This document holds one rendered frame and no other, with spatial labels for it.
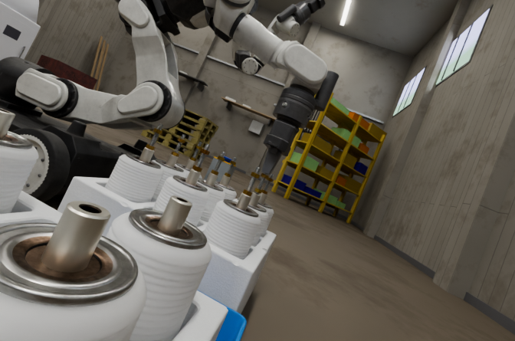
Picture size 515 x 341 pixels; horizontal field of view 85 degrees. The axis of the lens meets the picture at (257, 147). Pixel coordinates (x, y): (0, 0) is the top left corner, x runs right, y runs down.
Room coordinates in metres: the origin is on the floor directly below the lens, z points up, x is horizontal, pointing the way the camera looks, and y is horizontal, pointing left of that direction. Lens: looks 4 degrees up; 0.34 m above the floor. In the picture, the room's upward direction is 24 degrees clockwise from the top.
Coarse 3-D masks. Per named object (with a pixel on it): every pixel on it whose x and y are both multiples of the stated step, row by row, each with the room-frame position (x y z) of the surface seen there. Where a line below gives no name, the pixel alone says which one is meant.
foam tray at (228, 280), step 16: (80, 192) 0.55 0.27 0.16; (96, 192) 0.54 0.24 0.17; (112, 192) 0.56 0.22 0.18; (64, 208) 0.55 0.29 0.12; (112, 208) 0.53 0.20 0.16; (128, 208) 0.52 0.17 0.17; (272, 240) 0.76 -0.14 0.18; (224, 256) 0.49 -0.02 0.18; (256, 256) 0.56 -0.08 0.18; (208, 272) 0.49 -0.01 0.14; (224, 272) 0.48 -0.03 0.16; (240, 272) 0.48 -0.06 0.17; (256, 272) 0.56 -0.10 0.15; (208, 288) 0.48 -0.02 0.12; (224, 288) 0.48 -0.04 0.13; (240, 288) 0.47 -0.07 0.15; (224, 304) 0.48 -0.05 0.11; (240, 304) 0.48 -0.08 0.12
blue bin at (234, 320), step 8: (208, 296) 0.46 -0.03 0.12; (232, 312) 0.45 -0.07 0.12; (232, 320) 0.45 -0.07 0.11; (240, 320) 0.44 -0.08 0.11; (224, 328) 0.45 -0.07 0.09; (232, 328) 0.45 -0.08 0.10; (240, 328) 0.42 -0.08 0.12; (224, 336) 0.45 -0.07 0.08; (232, 336) 0.44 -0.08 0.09; (240, 336) 0.40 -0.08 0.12
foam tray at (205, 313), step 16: (16, 208) 0.36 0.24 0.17; (32, 208) 0.36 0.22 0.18; (48, 208) 0.37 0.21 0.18; (0, 224) 0.30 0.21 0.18; (192, 304) 0.31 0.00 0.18; (208, 304) 0.32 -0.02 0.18; (192, 320) 0.28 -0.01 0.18; (208, 320) 0.29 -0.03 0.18; (224, 320) 0.32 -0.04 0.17; (176, 336) 0.25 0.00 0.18; (192, 336) 0.26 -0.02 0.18; (208, 336) 0.27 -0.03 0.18
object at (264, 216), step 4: (232, 200) 0.67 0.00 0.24; (236, 200) 0.66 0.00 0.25; (252, 208) 0.64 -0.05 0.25; (260, 212) 0.64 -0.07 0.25; (264, 212) 0.66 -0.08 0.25; (260, 216) 0.64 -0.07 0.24; (264, 216) 0.65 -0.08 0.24; (264, 220) 0.65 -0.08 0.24; (264, 224) 0.66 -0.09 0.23; (260, 228) 0.65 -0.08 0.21; (260, 232) 0.66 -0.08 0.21; (256, 236) 0.65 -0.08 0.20; (260, 236) 0.67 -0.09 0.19; (256, 240) 0.65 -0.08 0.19; (252, 244) 0.65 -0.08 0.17; (256, 244) 0.67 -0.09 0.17
